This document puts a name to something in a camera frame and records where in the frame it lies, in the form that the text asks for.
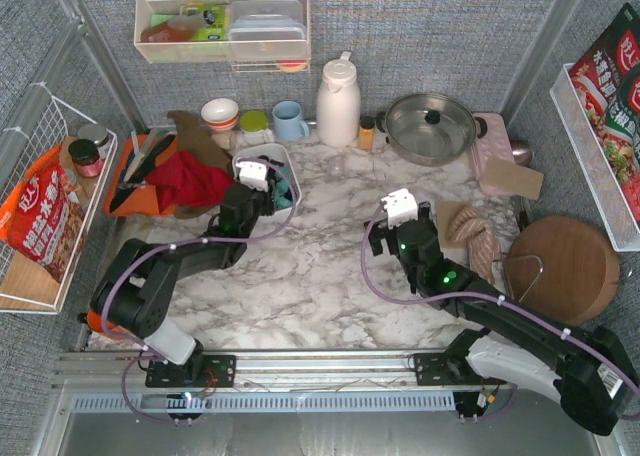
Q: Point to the light blue mug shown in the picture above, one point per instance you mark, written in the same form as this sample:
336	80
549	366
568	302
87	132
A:
289	122

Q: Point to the wire hanger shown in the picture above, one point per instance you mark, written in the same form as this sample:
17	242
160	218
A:
521	274

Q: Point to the steel pot with lid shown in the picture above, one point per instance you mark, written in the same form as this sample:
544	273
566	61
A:
430	129

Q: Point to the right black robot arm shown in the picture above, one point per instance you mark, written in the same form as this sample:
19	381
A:
587	373

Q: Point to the round wooden board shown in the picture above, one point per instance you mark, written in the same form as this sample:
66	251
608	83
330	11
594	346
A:
581	269

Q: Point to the red cloth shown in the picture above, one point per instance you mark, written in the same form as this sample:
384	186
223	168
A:
183	180

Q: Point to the steel lid jar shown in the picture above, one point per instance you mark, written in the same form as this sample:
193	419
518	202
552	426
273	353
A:
96	133

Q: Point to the white thermos jug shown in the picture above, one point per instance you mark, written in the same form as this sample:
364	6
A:
338	103

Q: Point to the cardboard piece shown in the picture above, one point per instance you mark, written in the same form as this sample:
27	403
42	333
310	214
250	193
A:
513	178

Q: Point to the yellow spice jar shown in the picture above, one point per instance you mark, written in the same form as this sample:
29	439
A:
366	133

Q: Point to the white storage basket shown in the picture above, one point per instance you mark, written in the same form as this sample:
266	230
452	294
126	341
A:
278	155

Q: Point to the brown cloth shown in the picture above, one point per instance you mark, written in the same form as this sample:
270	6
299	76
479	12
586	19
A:
195	139

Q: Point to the orange seasoning packet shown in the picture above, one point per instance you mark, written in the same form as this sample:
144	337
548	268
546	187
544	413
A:
39	219

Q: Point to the orange cup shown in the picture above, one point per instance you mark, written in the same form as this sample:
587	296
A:
93	321

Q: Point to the teal capsule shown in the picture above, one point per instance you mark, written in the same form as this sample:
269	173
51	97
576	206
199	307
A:
284	192
281	204

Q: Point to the glass spice jar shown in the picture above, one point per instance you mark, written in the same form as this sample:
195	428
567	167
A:
226	140

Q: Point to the white mesh basket right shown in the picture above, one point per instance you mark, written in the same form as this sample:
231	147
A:
619	222

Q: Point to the white wire basket left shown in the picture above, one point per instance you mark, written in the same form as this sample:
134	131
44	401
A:
25	286

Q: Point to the red lid jar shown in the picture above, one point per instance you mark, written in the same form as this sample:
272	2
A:
85	158

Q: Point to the black kitchen knife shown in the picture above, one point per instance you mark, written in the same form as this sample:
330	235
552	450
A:
136	196

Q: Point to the green lid sugar jar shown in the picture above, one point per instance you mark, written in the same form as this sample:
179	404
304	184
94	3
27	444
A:
254	126

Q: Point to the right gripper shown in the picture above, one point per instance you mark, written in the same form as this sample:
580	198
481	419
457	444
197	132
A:
377	241

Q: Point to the tan felt pad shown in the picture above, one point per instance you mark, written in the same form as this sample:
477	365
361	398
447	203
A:
445	213

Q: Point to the orange striped white bowl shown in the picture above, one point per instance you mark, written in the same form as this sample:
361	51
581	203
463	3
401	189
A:
220	114

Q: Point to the clear wall shelf bin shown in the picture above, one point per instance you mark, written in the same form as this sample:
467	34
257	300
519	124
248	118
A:
162	35

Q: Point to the orange tray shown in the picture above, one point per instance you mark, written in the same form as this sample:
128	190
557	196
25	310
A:
136	145

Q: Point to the pink tray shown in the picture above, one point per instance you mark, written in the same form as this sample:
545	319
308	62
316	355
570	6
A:
494	143

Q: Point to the white handle knife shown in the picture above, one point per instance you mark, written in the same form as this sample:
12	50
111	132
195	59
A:
140	155

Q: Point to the clear plastic food containers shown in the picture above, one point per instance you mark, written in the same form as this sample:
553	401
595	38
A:
262	30

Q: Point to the red seasoning packet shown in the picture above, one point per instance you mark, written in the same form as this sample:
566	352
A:
606	81

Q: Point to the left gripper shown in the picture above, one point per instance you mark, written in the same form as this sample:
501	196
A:
273	192

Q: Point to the green label bottle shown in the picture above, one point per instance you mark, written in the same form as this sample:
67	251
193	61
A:
216	16

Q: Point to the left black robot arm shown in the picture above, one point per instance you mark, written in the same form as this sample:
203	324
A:
136	290

